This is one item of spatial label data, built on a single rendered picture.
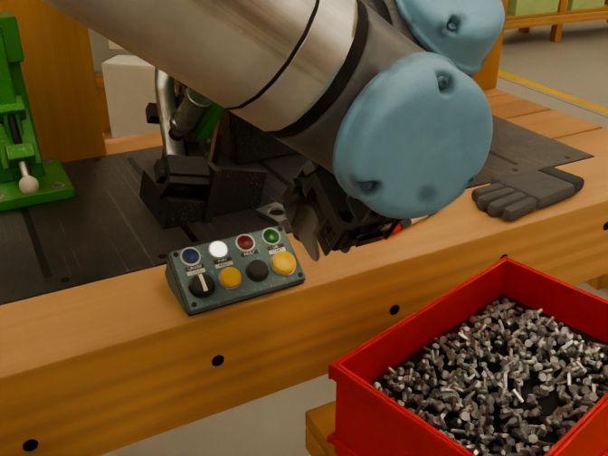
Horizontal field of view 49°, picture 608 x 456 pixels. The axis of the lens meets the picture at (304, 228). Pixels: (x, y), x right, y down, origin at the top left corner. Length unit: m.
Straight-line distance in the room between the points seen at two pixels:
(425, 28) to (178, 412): 0.56
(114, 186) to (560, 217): 0.70
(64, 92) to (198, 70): 0.99
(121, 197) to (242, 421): 1.01
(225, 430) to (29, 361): 1.21
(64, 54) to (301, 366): 0.69
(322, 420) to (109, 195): 0.52
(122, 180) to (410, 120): 0.89
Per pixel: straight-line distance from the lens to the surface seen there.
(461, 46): 0.45
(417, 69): 0.29
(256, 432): 1.90
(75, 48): 1.25
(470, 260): 0.96
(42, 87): 1.25
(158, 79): 1.04
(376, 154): 0.28
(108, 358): 0.76
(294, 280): 0.80
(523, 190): 1.06
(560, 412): 0.72
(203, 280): 0.76
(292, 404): 1.97
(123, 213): 1.02
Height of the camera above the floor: 1.34
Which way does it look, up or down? 28 degrees down
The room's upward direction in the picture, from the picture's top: straight up
